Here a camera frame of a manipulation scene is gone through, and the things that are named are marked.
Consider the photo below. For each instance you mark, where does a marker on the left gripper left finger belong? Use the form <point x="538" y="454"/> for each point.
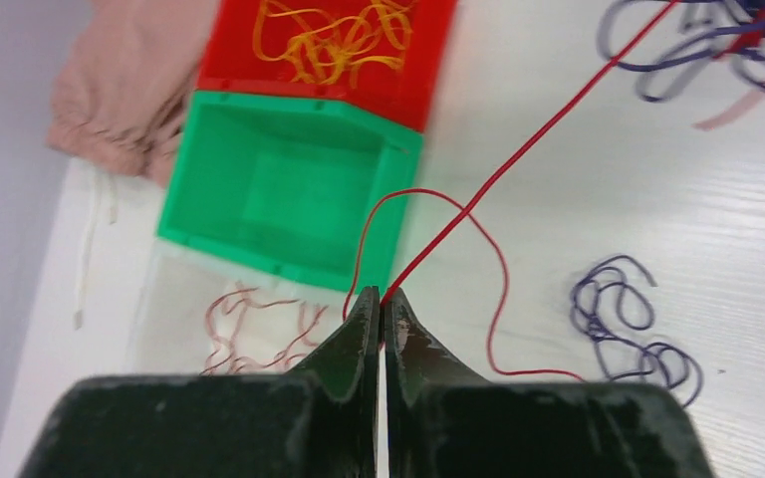
<point x="319" y="419"/>

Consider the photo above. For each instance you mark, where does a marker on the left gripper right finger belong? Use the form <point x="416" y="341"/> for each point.
<point x="446" y="420"/>

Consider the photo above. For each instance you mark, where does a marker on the clear plastic bin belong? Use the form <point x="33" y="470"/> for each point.
<point x="199" y="314"/>

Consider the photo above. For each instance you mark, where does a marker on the green plastic bin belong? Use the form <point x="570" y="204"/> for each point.
<point x="308" y="190"/>

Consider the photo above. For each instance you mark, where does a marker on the red plastic bin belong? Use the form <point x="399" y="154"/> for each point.
<point x="381" y="56"/>

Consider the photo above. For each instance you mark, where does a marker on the pink cloth shorts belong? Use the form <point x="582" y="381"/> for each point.
<point x="120" y="101"/>

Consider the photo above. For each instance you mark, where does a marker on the white drawstring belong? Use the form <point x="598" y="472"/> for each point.
<point x="103" y="208"/>

